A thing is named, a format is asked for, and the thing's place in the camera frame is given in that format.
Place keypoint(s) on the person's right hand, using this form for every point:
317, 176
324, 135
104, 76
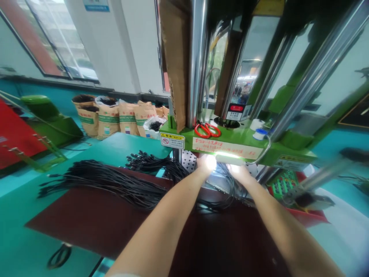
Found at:
240, 173

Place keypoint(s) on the person's left hand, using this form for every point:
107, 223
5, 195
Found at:
205, 166

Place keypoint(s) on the person's right fingers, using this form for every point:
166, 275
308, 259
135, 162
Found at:
233, 168

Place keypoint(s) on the person's left fingers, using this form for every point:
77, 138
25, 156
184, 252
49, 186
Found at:
208, 159

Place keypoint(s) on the white work light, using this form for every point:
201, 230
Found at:
230, 159

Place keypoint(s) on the perforated metal plate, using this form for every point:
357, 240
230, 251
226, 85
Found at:
188, 161

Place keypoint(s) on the white thread spool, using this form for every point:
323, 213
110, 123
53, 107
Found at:
257, 124

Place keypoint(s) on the green button control box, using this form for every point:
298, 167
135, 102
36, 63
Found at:
284, 184

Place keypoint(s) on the green vertical moulding machine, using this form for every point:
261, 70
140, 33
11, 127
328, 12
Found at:
259, 86

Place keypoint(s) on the red plastic tray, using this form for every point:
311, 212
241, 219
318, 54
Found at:
311, 217

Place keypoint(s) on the row of brown paper sacks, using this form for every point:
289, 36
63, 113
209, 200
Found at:
115, 119

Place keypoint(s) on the brown cardboard sheet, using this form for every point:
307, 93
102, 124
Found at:
176, 63

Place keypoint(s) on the dark red work mat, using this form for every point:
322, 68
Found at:
115, 228

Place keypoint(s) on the dark framed board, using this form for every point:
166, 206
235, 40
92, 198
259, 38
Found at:
356, 112

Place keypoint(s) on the green transparent plastic stand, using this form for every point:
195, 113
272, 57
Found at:
43, 157

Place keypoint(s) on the small green machine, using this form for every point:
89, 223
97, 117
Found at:
49, 115

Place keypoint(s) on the window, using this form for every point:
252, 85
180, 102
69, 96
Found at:
54, 43

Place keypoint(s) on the red panel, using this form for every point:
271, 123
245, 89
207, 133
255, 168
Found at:
14, 135

